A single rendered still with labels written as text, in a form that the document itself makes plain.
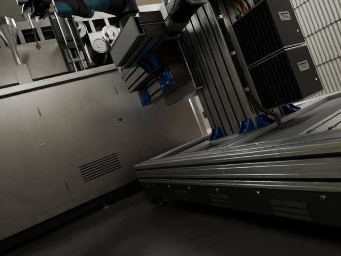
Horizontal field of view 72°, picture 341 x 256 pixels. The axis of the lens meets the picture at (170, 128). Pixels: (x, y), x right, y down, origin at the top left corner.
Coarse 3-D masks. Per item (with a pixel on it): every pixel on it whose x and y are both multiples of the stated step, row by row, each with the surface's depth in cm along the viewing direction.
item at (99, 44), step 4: (96, 40) 189; (100, 40) 191; (104, 40) 191; (92, 44) 187; (96, 44) 189; (100, 44) 190; (104, 44) 191; (96, 48) 188; (100, 48) 190; (104, 48) 191
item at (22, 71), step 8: (8, 24) 171; (0, 32) 170; (8, 32) 171; (16, 32) 177; (8, 40) 172; (16, 40) 176; (16, 48) 176; (16, 56) 174; (16, 64) 174; (24, 64) 173; (16, 72) 170; (24, 72) 172; (24, 80) 171; (32, 80) 176
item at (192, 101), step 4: (192, 100) 270; (192, 104) 270; (196, 104) 272; (192, 108) 272; (196, 108) 271; (196, 112) 270; (196, 116) 270; (200, 116) 271; (200, 120) 271; (200, 124) 270; (200, 128) 270; (204, 128) 271; (204, 132) 270
